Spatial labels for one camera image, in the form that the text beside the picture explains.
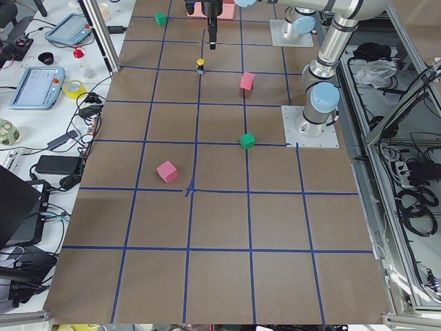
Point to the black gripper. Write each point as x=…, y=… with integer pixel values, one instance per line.
x=211, y=8

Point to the yellow push button switch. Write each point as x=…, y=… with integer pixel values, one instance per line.
x=200, y=66

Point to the green cube near arm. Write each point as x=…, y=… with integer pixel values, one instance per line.
x=247, y=141

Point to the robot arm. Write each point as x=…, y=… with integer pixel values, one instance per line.
x=298, y=22
x=322, y=96

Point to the pink cube near arm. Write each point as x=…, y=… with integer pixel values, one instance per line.
x=167, y=171

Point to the pink plastic bin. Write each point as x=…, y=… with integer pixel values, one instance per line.
x=228, y=11

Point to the green cube near bin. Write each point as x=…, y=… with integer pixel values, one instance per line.
x=160, y=18

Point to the pink cube centre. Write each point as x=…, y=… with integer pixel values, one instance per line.
x=247, y=81

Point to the teach pendant tablet far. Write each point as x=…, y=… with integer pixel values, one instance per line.
x=71, y=31

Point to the teach pendant tablet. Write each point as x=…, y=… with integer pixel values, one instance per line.
x=38, y=88
x=71, y=31

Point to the yellow tape roll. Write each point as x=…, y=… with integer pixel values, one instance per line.
x=74, y=89

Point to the black bowl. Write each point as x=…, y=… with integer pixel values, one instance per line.
x=46, y=58

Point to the teach pendant tablet near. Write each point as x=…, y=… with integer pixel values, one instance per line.
x=38, y=88

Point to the black power adapter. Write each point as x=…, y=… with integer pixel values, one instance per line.
x=53, y=164

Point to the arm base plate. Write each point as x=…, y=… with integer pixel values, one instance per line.
x=299, y=133
x=278, y=40

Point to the aluminium frame post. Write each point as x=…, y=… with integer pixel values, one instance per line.
x=92, y=13

